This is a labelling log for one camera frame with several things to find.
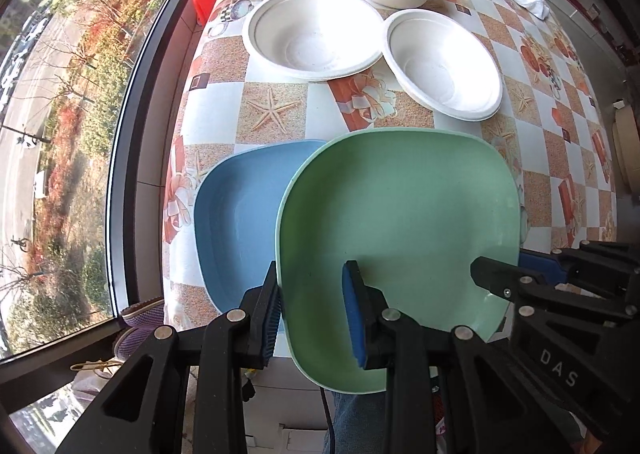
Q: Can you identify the green square plate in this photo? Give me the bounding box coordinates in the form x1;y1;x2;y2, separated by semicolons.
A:
275;127;523;394

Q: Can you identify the person's leg in jeans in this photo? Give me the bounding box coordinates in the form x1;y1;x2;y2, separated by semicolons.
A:
325;388;392;454

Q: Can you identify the purple mesh shoe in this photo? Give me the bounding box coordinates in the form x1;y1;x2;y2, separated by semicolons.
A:
121;297;166;331
112;327;152;360

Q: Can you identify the black window frame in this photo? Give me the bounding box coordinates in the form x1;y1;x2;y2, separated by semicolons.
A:
107;0;201;317

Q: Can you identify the blue square plate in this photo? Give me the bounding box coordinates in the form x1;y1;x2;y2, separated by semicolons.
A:
193;139;328;335

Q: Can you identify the yellow cord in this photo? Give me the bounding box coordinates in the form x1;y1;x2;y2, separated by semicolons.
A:
70;359;126;376

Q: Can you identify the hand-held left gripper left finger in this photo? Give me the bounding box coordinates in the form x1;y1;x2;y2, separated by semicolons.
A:
55;261;286;454

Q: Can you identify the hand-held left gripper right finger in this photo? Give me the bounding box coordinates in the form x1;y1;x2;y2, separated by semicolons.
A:
341;260;596;454

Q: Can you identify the beige sofa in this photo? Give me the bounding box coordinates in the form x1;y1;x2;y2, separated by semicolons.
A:
612;102;640;195

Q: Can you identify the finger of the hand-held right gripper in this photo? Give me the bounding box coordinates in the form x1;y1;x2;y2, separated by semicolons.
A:
519;240;640;302
470;257;640;322

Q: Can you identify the large white paper bowl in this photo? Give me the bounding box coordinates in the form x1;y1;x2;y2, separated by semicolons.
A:
242;0;386;82

